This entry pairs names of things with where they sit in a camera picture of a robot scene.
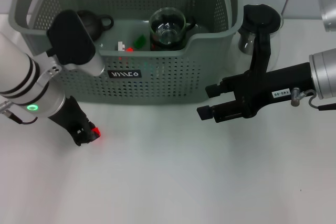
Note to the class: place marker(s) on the glass teacup black holder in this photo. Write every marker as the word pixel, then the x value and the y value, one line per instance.
pixel 164 47
pixel 190 25
pixel 168 19

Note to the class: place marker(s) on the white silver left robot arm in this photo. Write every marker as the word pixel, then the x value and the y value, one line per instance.
pixel 23 82

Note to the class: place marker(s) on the white toy brick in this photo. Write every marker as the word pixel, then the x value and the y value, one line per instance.
pixel 120 46

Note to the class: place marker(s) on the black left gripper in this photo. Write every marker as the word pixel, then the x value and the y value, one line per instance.
pixel 69 116

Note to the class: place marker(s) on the right wrist camera housing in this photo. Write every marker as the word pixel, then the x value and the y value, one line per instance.
pixel 328 6

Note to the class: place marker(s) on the small red toy brick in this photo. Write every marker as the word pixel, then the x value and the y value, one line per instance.
pixel 97 131

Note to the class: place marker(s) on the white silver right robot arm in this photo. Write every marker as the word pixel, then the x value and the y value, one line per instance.
pixel 325 74

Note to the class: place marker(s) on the black clay teapot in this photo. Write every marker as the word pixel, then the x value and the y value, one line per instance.
pixel 92 23

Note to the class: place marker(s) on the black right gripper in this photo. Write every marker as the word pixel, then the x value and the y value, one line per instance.
pixel 270 87

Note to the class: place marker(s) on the orange-red sloped toy brick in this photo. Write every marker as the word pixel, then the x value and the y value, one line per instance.
pixel 129 50

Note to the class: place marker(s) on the grey perforated plastic storage bin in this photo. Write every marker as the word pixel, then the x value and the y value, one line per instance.
pixel 162 82

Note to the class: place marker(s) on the green toy brick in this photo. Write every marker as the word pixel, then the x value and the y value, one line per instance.
pixel 140 41

